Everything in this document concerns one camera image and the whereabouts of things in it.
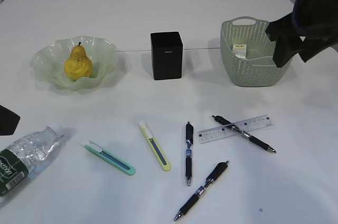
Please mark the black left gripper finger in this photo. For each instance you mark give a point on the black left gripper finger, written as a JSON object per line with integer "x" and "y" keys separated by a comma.
{"x": 8, "y": 121}

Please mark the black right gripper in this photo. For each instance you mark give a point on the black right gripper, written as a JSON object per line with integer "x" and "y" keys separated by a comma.
{"x": 307, "y": 41}

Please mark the clear water bottle green label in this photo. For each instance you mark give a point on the clear water bottle green label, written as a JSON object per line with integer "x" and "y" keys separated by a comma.
{"x": 24, "y": 155}

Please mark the yellow plastic packaging waste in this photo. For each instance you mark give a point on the yellow plastic packaging waste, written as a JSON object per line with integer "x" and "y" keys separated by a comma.
{"x": 239, "y": 50}

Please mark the yellow pear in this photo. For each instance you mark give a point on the yellow pear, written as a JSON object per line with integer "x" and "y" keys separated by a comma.
{"x": 78, "y": 65}

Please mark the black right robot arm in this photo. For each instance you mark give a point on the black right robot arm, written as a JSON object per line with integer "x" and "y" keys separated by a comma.
{"x": 311, "y": 11}

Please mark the green woven plastic basket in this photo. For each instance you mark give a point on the green woven plastic basket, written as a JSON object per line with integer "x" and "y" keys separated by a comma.
{"x": 258, "y": 68}

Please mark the frosted green wavy glass plate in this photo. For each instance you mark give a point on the frosted green wavy glass plate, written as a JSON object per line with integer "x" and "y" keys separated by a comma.
{"x": 48, "y": 63}

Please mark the black gel pen on ruler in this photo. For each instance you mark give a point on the black gel pen on ruler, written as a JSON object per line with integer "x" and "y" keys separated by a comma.
{"x": 244, "y": 134}

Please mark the teal utility knife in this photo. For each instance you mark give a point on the teal utility knife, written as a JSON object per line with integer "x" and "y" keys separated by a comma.
{"x": 109, "y": 158}

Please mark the black square pen holder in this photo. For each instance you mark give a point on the black square pen holder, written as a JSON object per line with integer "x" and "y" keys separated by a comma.
{"x": 167, "y": 55}

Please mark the clear plastic ruler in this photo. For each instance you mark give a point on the clear plastic ruler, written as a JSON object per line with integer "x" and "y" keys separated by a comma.
{"x": 214, "y": 134}

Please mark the black gel pen middle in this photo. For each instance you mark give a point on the black gel pen middle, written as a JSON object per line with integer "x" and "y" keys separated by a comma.
{"x": 188, "y": 154}

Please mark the black gel pen front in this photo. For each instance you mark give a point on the black gel pen front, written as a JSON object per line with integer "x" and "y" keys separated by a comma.
{"x": 210, "y": 179}

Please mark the yellow utility knife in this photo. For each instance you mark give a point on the yellow utility knife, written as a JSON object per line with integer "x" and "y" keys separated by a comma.
{"x": 154, "y": 146}

